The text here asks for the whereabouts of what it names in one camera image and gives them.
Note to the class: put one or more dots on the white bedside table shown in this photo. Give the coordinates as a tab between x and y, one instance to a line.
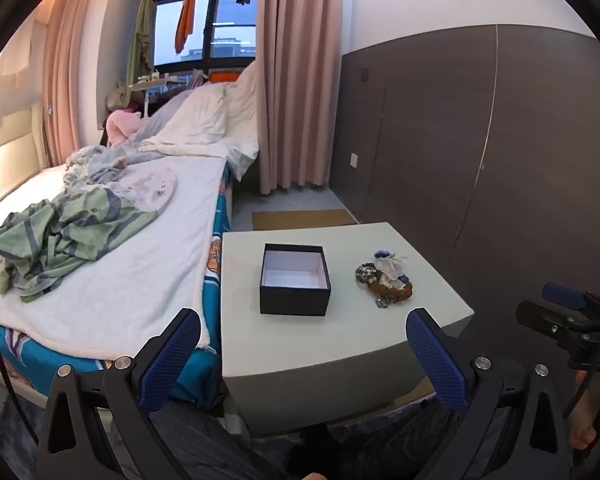
330	385

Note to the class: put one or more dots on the person's right hand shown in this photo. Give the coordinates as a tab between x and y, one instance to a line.
582	430

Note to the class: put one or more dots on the green striped cloth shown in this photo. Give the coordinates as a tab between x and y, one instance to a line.
70	230

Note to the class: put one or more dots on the white bed blanket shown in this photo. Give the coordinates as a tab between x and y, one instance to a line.
145	270

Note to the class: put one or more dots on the dark wall switch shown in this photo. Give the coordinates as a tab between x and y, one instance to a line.
365	74

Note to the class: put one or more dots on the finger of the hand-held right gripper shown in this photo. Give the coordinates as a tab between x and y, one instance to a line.
562	295

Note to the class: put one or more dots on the small white side table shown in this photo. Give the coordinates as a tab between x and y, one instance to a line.
150	81

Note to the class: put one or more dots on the white duvet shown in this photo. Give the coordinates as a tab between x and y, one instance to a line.
200	120

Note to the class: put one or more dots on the blue jewelry piece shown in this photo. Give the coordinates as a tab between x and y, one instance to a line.
382	253

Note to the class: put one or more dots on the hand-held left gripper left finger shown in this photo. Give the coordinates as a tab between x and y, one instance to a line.
172	360

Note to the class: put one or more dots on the pink curtain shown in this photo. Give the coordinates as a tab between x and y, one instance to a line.
65	60
295	85

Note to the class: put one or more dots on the clear white jewelry piece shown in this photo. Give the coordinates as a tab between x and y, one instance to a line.
390	267

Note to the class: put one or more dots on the white wall outlet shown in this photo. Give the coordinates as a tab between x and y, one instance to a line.
354	160

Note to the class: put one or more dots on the green hanging cloth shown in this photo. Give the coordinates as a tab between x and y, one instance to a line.
140	35

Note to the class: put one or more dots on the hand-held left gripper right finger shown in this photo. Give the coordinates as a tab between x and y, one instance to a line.
437	365

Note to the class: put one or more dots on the teal printed bedsheet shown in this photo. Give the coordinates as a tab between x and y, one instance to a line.
217	220

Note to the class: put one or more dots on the beige bed headboard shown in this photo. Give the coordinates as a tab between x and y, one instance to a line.
5	160

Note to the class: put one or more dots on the black jewelry box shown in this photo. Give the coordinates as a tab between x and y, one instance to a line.
295	302

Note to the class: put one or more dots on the orange hanging cloth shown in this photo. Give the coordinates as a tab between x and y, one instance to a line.
185	20

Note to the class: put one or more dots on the small dark bead charm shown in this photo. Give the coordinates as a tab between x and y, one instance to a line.
381	302

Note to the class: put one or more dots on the light floral quilt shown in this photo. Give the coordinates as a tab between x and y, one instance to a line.
145	185

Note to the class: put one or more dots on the pink plush toy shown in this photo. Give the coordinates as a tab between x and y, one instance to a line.
122	127

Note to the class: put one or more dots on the window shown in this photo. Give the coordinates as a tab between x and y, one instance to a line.
230	10

